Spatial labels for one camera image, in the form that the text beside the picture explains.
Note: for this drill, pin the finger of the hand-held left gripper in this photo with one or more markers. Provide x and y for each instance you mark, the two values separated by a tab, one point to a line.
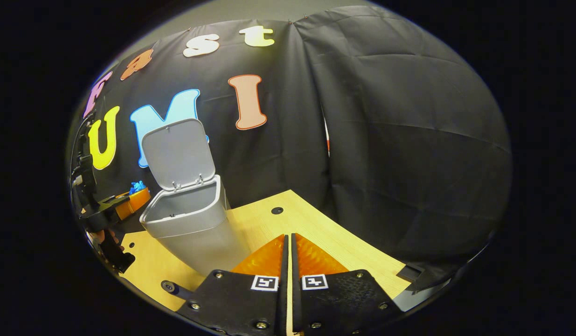
136	201

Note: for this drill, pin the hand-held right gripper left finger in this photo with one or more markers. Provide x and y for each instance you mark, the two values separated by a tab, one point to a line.
283	303

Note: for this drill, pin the wooden desktop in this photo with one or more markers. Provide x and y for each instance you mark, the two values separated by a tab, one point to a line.
315	233

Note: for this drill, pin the blue paper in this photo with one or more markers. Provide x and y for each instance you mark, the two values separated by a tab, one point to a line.
137	187

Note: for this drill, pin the white desktop garbage bin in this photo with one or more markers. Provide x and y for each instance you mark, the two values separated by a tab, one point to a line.
190	224

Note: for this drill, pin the black backdrop cloth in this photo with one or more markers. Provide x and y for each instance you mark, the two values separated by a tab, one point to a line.
399	154

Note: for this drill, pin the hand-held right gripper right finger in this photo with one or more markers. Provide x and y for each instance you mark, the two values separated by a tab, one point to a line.
295	303

